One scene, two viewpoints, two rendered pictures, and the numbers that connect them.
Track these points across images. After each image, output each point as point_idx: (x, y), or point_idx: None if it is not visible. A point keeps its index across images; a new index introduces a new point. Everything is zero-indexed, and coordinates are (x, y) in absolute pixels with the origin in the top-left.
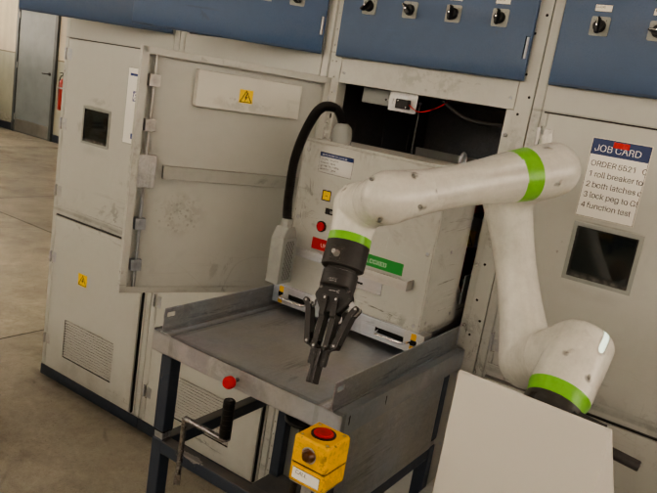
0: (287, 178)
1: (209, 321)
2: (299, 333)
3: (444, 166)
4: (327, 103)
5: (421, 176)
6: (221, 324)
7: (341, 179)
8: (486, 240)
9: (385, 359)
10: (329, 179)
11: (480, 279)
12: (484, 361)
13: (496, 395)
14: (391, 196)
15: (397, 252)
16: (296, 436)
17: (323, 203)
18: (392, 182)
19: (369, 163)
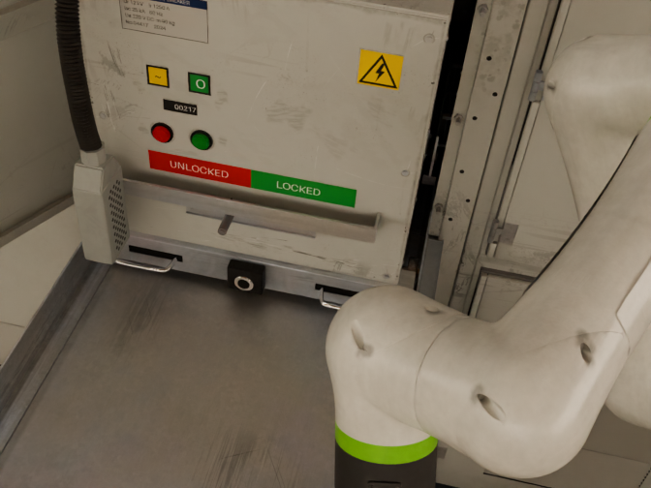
0: (68, 76)
1: (19, 392)
2: (187, 335)
3: (614, 251)
4: None
5: (601, 341)
6: (44, 386)
7: (186, 44)
8: (477, 78)
9: None
10: (157, 44)
11: (467, 140)
12: (478, 251)
13: None
14: (562, 453)
15: (340, 171)
16: None
17: (154, 91)
18: (559, 420)
19: (246, 11)
